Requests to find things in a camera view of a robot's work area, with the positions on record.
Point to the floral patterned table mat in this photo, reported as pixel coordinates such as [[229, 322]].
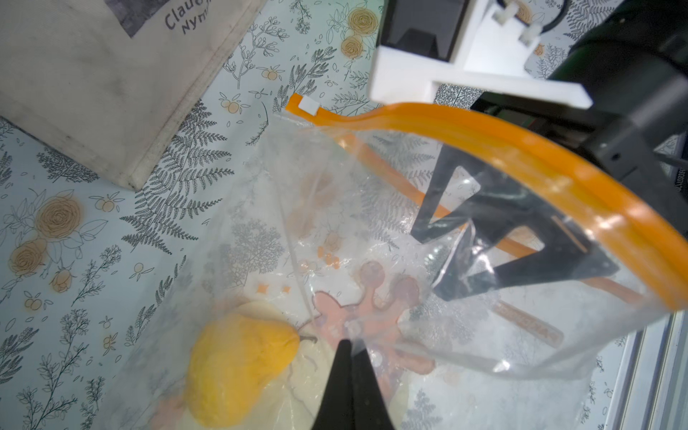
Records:
[[103, 292]]

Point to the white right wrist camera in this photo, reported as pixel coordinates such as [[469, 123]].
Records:
[[479, 44]]

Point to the yellow orange toy fruit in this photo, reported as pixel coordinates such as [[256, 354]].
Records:
[[233, 360]]

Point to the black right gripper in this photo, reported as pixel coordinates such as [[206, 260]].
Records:
[[610, 142]]

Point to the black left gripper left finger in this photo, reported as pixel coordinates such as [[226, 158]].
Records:
[[335, 412]]

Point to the clear orange zip-top bag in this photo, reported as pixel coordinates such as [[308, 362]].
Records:
[[426, 387]]

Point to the white zip slider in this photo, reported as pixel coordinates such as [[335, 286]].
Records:
[[309, 106]]

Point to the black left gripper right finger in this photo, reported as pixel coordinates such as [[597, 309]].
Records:
[[369, 409]]

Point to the aluminium front rail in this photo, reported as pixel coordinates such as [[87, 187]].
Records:
[[651, 388]]

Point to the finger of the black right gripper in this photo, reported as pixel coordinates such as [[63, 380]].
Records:
[[463, 192]]

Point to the beige Monet tote bag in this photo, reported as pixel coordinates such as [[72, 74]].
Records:
[[108, 83]]

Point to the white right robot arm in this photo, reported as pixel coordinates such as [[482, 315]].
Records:
[[634, 66]]

